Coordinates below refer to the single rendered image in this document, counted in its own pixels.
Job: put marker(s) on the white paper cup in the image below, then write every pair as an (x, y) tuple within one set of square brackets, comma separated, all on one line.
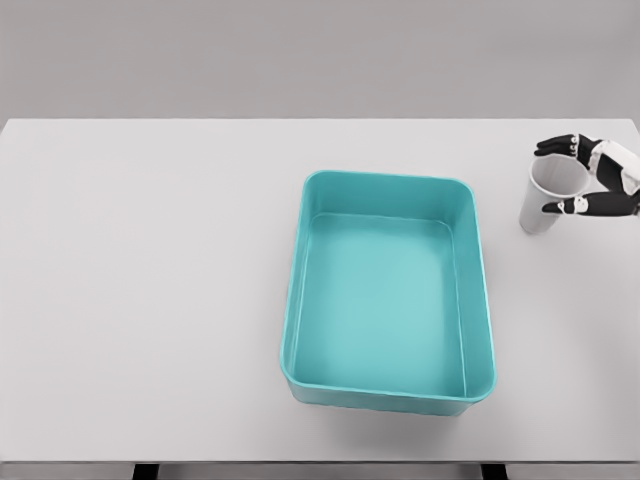
[(540, 210)]

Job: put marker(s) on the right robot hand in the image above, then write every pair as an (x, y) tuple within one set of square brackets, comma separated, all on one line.
[(612, 170)]

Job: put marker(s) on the teal plastic basket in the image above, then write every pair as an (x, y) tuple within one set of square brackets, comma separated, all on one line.
[(385, 300)]

